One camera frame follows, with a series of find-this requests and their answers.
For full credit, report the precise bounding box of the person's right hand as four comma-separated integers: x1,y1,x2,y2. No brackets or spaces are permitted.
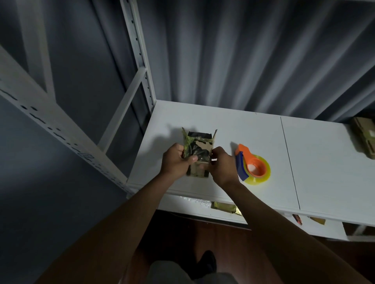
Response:
205,146,241,188

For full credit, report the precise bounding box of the person's left hand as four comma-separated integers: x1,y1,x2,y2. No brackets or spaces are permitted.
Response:
160,143,198,181

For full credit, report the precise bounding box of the small cardboard box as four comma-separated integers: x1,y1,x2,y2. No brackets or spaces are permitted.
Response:
182,127,218,178

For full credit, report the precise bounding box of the person's right forearm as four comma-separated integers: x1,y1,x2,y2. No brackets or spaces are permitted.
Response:
220,179,372,284

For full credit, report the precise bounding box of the person's left forearm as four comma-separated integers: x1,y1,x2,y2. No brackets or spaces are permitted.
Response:
35,172,188,284

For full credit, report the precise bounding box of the orange blue tape dispenser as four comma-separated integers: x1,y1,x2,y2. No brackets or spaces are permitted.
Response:
235,144,265,181

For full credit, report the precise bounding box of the yellow clear tape roll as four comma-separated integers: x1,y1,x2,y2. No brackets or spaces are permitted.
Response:
243,154,271,185

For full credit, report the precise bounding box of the person's black shoe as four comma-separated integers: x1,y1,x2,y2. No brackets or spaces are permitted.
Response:
187,250,217,280

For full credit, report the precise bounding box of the white metal shelf rack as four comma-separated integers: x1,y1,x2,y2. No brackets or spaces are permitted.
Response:
0,0,375,242

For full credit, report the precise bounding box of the grey curtain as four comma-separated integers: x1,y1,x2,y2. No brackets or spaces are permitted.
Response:
88,0,375,123

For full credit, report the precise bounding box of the tan cardboard box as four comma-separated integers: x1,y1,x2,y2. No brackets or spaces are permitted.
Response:
352,117,375,160

